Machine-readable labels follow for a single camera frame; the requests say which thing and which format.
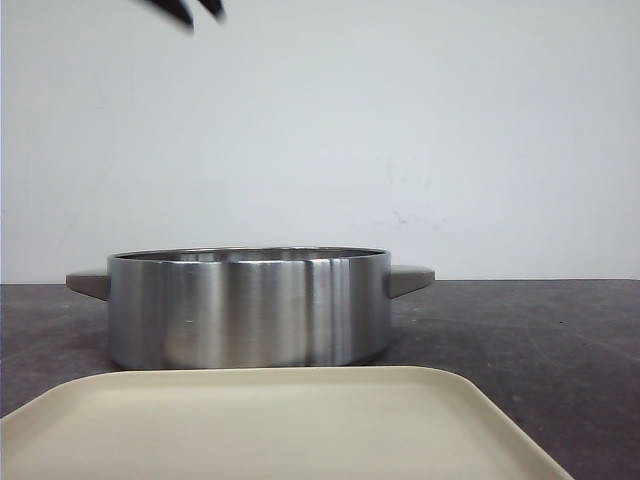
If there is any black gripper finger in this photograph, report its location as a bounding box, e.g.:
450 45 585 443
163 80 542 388
141 0 194 34
199 0 226 23

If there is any stainless steel steamer pot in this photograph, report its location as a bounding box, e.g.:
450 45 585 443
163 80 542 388
66 247 435 370

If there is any cream plastic tray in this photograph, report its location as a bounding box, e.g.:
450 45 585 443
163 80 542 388
1 366 567 479

